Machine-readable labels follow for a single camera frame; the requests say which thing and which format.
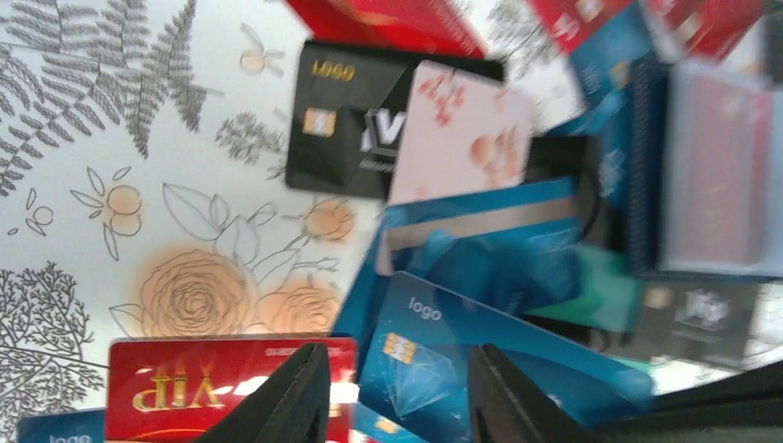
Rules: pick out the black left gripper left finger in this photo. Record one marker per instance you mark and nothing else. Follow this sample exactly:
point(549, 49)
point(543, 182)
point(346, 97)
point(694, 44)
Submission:
point(292, 406)

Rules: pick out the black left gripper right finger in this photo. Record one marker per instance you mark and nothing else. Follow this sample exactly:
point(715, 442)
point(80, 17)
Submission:
point(506, 406)

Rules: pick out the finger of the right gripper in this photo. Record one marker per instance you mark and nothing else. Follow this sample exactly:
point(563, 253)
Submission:
point(742, 408)

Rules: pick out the blue VIP logo card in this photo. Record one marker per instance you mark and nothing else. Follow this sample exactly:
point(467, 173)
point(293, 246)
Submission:
point(415, 371)

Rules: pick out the dark blue card holder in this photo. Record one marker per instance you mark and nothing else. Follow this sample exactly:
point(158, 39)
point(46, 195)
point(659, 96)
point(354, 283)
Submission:
point(650, 86)

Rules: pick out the red VIP card gold text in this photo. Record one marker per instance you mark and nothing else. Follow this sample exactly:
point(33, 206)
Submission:
point(711, 28)

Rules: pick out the small black LOGO card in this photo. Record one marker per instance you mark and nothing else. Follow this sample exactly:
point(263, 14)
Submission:
point(701, 321)

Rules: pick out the red card left pile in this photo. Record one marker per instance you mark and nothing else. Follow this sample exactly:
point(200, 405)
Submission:
point(174, 390)

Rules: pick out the teal green card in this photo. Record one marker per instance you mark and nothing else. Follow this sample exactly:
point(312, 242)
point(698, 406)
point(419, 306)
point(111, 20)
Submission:
point(609, 297)

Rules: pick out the blue stripe back card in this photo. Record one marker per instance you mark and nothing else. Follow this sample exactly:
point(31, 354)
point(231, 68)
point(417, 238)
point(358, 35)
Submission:
point(512, 249)

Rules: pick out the blue card front bottom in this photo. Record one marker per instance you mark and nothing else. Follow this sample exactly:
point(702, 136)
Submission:
point(85, 426)

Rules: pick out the white blossom card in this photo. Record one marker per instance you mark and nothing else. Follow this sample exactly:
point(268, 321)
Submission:
point(463, 134)

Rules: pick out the dark grey LOGO card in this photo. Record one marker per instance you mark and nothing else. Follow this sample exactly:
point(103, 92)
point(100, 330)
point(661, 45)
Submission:
point(349, 115)

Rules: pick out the blue card left pile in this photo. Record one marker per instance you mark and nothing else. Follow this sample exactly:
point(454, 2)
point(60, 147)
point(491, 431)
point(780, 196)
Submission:
point(612, 34)

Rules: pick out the floral patterned table mat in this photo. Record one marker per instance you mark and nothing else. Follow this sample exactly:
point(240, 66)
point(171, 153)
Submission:
point(143, 150)

